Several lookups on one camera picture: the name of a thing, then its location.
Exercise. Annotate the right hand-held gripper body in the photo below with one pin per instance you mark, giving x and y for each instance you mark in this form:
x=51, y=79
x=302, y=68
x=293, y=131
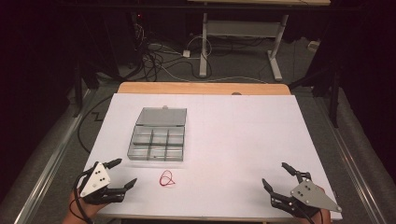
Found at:
x=311, y=194

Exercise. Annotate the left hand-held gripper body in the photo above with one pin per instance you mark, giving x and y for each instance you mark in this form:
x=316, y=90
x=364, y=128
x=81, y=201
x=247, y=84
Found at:
x=95, y=182

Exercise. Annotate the person's right hand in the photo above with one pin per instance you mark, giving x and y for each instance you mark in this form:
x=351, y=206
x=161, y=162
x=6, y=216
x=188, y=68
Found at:
x=325, y=217

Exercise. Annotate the person's left hand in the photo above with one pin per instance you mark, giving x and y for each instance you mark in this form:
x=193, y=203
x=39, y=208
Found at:
x=87, y=212

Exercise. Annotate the red rubber band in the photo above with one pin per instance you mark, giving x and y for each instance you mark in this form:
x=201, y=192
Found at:
x=162, y=182

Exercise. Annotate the clear plastic compartment box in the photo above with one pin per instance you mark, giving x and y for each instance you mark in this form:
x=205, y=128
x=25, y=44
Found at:
x=159, y=137

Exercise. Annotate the white table sheet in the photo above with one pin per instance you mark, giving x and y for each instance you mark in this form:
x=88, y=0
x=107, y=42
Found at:
x=233, y=140

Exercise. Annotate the black metal stand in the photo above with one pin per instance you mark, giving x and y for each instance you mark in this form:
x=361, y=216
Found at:
x=333, y=93

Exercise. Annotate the white box on floor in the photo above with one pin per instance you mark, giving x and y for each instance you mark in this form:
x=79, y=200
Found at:
x=313, y=46

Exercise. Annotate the white power adapter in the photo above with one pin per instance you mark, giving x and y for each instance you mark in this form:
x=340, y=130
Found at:
x=186, y=53

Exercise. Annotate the white-framed desk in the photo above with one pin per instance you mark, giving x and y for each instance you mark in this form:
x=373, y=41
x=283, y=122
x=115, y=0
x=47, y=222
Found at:
x=243, y=28

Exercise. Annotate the metal floor rail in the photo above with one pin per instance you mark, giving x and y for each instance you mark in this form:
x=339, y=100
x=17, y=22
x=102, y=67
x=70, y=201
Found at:
x=53, y=161
x=351, y=161

